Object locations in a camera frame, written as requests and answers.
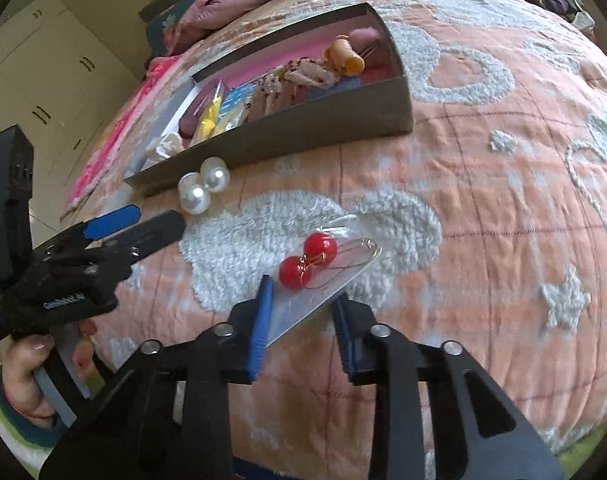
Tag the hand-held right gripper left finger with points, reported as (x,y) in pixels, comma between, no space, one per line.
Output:
(261,330)

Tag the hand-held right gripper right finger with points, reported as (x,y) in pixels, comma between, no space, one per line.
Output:
(346,340)

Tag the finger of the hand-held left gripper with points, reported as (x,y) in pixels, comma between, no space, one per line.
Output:
(113,222)
(153,235)

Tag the white pearl earrings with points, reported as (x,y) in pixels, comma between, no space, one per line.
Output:
(193,199)

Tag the red ball earrings packet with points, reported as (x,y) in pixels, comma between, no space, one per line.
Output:
(293,272)

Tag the grey cardboard box pink lining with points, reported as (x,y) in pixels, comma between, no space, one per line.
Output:
(333,115)

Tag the white hair clip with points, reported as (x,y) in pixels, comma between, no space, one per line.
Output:
(308,75)

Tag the person's left forearm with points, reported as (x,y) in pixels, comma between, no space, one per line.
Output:
(13,440)

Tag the person's left hand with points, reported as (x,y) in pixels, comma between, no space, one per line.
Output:
(21,365)

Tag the white scrunchie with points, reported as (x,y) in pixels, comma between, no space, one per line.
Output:
(163,147)

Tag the pink cartoon blanket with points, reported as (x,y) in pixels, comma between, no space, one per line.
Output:
(123,125)

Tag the yellow hair clip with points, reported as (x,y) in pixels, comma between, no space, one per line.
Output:
(208,120)

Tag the cream wardrobe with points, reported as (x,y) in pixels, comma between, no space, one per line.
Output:
(58,85)

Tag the blue card packet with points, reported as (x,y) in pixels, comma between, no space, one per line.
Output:
(236,102)

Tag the peach cloud pattern blanket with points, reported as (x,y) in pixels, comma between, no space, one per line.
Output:
(483,210)

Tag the pink and teal quilt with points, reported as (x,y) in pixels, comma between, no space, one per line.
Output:
(233,5)

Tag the green cloth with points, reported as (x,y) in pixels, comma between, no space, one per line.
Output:
(583,452)

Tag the orange hair claw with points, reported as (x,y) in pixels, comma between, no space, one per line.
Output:
(346,55)

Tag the purple cloth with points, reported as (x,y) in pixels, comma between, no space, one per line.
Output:
(558,2)

